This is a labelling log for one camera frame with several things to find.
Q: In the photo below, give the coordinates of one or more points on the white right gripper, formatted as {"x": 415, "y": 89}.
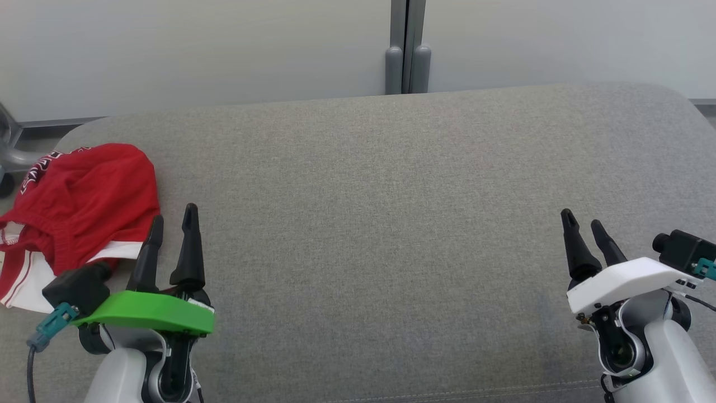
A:
{"x": 626, "y": 280}

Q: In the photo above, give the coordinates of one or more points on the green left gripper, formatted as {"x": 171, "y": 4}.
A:
{"x": 151, "y": 313}

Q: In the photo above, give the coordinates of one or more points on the red shorts with white stripe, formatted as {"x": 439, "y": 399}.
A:
{"x": 89, "y": 207}

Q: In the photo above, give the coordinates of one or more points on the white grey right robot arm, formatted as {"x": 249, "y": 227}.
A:
{"x": 671, "y": 352}

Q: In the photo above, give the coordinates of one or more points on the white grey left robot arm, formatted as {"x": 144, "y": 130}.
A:
{"x": 120, "y": 369}

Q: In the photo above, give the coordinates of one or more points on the grey stand leg with caster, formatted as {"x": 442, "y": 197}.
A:
{"x": 10, "y": 145}

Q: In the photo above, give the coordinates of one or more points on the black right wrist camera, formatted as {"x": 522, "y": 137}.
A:
{"x": 685, "y": 249}

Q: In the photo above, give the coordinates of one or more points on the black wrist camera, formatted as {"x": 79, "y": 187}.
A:
{"x": 78, "y": 288}
{"x": 685, "y": 249}

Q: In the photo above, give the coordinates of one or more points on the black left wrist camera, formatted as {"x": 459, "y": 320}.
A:
{"x": 78, "y": 288}

